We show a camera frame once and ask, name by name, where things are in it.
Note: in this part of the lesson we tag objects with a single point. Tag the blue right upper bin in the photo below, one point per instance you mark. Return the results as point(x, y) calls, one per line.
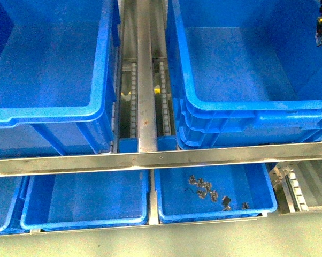
point(244, 73)

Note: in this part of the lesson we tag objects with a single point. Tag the blue bin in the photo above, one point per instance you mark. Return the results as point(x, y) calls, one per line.
point(86, 200)
point(57, 66)
point(244, 73)
point(248, 185)
point(12, 198)

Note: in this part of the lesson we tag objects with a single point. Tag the white roller track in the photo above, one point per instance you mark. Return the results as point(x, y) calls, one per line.
point(296, 193)

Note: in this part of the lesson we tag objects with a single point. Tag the blue lower right bin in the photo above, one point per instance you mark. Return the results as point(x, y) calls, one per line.
point(248, 185)

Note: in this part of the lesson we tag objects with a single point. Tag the small black metal parts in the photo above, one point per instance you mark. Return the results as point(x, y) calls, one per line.
point(205, 189)

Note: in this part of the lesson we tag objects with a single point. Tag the blue lower middle bin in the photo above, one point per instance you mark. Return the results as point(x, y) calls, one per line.
point(86, 200)

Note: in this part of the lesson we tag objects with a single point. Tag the blue middle upper bin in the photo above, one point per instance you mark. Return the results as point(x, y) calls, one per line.
point(57, 66)

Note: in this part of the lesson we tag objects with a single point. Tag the blue lower left bin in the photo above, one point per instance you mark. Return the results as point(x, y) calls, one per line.
point(12, 198)

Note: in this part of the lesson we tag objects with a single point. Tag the metal shelf front rail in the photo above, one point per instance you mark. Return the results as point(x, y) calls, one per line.
point(160, 160)

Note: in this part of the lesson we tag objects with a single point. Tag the metal shelf divider rail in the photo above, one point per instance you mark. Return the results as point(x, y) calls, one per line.
point(146, 113)

